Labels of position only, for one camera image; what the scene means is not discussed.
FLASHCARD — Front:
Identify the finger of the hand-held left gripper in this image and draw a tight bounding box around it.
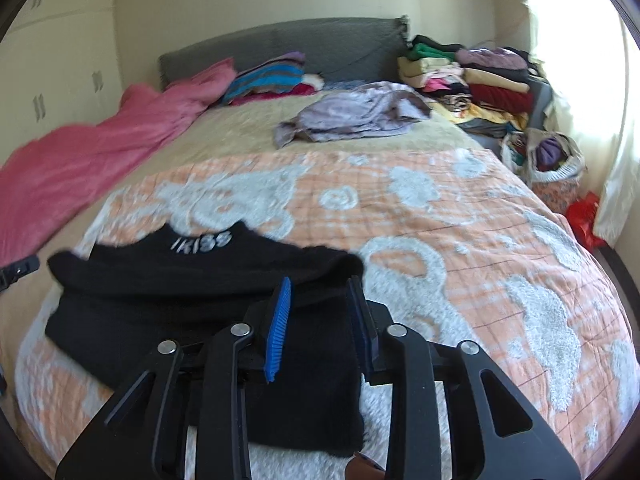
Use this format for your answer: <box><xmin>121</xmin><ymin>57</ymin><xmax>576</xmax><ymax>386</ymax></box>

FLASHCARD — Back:
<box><xmin>0</xmin><ymin>255</ymin><xmax>40</xmax><ymax>292</ymax></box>

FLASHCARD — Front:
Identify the black sweater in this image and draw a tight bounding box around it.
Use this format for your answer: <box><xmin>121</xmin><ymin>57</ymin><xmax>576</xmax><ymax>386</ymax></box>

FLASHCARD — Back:
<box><xmin>45</xmin><ymin>220</ymin><xmax>367</xmax><ymax>459</ymax></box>

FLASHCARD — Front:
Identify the red plastic bag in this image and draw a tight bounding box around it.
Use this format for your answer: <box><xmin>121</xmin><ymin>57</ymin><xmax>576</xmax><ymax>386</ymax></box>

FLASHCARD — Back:
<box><xmin>565</xmin><ymin>191</ymin><xmax>607</xmax><ymax>254</ymax></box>

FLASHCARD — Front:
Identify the cream wardrobe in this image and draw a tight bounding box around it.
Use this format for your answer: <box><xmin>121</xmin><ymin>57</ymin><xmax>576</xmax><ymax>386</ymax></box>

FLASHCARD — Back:
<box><xmin>0</xmin><ymin>0</ymin><xmax>124</xmax><ymax>167</ymax></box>

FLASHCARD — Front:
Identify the pile of folded clothes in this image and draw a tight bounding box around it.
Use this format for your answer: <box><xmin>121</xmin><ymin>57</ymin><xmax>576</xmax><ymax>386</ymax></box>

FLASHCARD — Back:
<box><xmin>397</xmin><ymin>35</ymin><xmax>540</xmax><ymax>139</ymax></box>

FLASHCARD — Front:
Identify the basket of clothes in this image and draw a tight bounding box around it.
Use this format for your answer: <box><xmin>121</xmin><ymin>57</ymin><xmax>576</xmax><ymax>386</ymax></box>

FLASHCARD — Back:
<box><xmin>501</xmin><ymin>127</ymin><xmax>587</xmax><ymax>202</ymax></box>

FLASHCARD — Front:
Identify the striped folded garment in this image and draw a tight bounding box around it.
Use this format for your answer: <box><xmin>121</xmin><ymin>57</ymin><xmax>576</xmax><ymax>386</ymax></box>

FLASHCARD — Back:
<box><xmin>222</xmin><ymin>51</ymin><xmax>307</xmax><ymax>106</ymax></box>

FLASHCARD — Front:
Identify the white curtain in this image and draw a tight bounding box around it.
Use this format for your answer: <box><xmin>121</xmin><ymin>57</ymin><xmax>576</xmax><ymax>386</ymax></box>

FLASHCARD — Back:
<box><xmin>520</xmin><ymin>0</ymin><xmax>640</xmax><ymax>247</ymax></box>

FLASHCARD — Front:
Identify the brown rounded object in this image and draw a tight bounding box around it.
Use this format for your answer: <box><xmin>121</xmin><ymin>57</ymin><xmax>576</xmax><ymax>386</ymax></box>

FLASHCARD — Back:
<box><xmin>348</xmin><ymin>452</ymin><xmax>387</xmax><ymax>480</ymax></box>

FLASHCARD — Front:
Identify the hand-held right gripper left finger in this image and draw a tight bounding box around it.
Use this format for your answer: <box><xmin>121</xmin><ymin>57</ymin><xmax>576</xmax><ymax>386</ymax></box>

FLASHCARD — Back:
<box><xmin>55</xmin><ymin>276</ymin><xmax>293</xmax><ymax>480</ymax></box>

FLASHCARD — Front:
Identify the orange and white patterned blanket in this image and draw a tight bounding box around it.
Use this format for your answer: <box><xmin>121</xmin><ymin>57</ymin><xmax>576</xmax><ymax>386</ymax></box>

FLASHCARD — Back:
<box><xmin>14</xmin><ymin>147</ymin><xmax>640</xmax><ymax>480</ymax></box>

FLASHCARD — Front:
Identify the magenta folded garment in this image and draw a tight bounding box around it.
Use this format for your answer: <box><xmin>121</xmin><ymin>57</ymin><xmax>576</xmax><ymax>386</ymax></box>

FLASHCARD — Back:
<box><xmin>260</xmin><ymin>74</ymin><xmax>327</xmax><ymax>98</ymax></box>

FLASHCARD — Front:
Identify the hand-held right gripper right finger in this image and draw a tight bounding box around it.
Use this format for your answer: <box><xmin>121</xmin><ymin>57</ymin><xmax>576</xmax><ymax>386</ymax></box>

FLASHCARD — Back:
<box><xmin>347</xmin><ymin>275</ymin><xmax>582</xmax><ymax>480</ymax></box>

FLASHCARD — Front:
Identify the pink quilt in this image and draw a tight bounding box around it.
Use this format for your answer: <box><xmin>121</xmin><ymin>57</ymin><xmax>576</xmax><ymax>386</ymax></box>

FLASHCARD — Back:
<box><xmin>0</xmin><ymin>57</ymin><xmax>238</xmax><ymax>268</ymax></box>

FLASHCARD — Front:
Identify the crumpled lavender garment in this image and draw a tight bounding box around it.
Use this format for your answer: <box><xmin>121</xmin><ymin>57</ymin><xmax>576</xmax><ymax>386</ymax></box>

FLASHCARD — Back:
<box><xmin>274</xmin><ymin>81</ymin><xmax>433</xmax><ymax>150</ymax></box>

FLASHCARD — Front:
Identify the grey padded headboard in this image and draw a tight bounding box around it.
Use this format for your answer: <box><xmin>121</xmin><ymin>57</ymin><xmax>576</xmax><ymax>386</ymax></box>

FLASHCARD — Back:
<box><xmin>159</xmin><ymin>16</ymin><xmax>413</xmax><ymax>87</ymax></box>

